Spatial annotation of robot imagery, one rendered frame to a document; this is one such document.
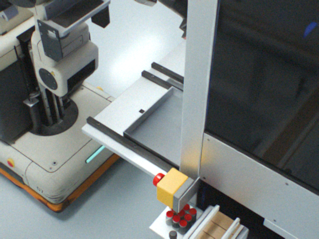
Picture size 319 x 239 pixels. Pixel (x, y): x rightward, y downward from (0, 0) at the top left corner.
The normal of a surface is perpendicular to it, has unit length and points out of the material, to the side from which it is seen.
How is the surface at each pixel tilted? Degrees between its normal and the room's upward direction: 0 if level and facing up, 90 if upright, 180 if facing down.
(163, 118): 0
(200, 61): 90
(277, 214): 90
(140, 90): 0
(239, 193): 90
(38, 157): 0
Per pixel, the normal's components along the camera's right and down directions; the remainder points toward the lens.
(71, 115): 0.00, -0.67
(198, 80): -0.61, 0.59
